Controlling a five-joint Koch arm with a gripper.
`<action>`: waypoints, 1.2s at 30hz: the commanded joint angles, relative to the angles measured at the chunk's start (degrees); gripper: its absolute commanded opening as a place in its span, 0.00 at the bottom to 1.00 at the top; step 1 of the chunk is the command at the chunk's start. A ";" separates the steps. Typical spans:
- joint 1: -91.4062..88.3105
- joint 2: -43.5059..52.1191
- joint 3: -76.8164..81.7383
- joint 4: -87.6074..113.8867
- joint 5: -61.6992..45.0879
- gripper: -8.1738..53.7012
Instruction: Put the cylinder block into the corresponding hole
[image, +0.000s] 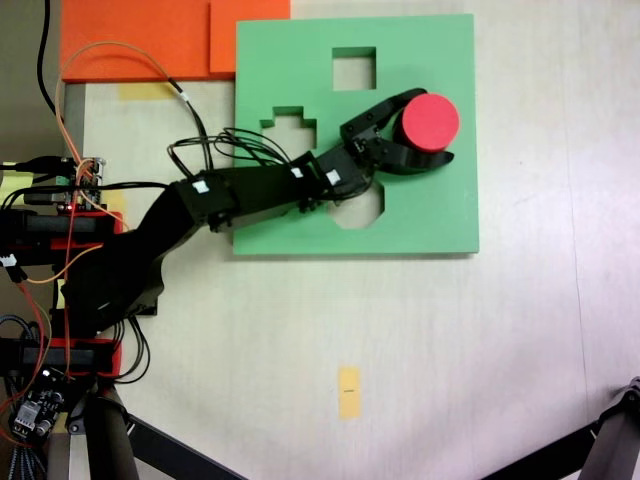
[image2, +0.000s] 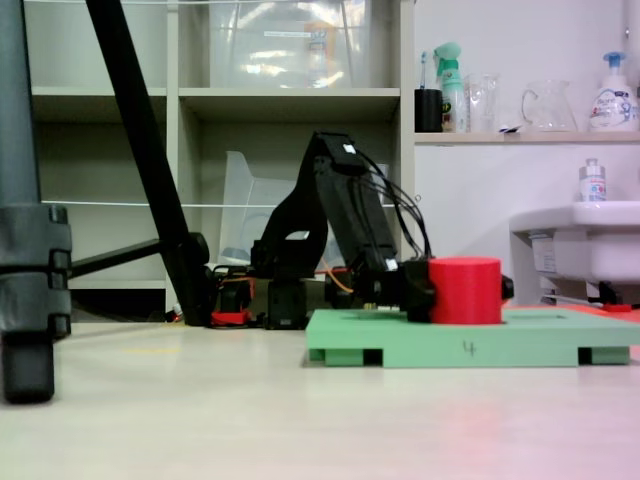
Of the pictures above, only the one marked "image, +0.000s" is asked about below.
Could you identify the large orange flat block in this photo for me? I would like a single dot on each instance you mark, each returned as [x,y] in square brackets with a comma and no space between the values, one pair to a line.
[135,40]

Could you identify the black tripod leg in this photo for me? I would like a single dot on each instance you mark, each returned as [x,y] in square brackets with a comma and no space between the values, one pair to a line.
[107,440]

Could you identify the black circuit board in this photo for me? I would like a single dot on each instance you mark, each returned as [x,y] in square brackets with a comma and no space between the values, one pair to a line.
[37,412]

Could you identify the black tripod strut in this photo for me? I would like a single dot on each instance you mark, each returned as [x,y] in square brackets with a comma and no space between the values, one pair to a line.
[545,460]
[185,452]

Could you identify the yellow sticky note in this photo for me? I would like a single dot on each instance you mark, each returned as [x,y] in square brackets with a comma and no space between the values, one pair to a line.
[15,182]

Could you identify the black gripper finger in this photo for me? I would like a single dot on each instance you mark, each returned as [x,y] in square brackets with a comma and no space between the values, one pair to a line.
[387,107]
[420,162]

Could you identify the red cylinder block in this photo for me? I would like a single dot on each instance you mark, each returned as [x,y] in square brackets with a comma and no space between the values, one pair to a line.
[431,121]

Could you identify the thick grey tripod leg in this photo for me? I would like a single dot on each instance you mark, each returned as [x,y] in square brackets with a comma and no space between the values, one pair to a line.
[617,430]

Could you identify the green shape-sorter board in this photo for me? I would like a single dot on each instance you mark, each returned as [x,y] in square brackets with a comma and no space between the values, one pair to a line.
[280,65]

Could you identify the yellow tape strip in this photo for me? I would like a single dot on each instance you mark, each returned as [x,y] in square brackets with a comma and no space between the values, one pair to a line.
[349,392]
[145,91]

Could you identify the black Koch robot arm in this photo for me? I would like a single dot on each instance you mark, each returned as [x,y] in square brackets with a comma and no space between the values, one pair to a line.
[240,190]

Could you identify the red and black clamp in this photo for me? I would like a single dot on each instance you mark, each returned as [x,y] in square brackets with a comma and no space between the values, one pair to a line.
[65,232]
[75,357]

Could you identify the green circuit board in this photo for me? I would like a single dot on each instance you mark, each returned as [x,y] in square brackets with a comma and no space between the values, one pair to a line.
[82,182]

